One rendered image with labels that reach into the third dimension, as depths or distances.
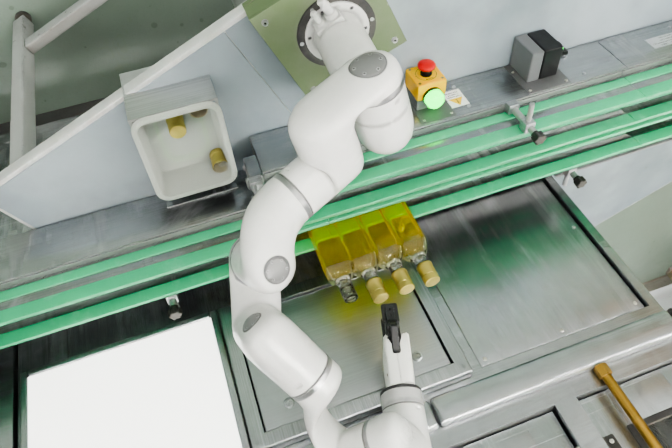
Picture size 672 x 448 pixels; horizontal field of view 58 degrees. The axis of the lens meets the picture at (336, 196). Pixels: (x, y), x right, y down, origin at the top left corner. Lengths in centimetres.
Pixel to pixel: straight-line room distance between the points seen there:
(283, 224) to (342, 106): 19
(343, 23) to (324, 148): 33
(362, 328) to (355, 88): 64
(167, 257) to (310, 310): 34
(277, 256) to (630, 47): 111
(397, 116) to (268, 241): 27
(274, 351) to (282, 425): 39
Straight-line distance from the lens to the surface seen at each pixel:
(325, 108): 86
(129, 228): 138
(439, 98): 135
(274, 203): 88
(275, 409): 129
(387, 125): 93
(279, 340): 91
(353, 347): 133
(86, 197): 142
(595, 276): 155
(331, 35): 111
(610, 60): 162
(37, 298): 138
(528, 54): 147
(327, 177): 90
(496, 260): 152
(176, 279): 138
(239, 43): 123
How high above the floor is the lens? 177
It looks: 40 degrees down
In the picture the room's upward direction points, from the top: 154 degrees clockwise
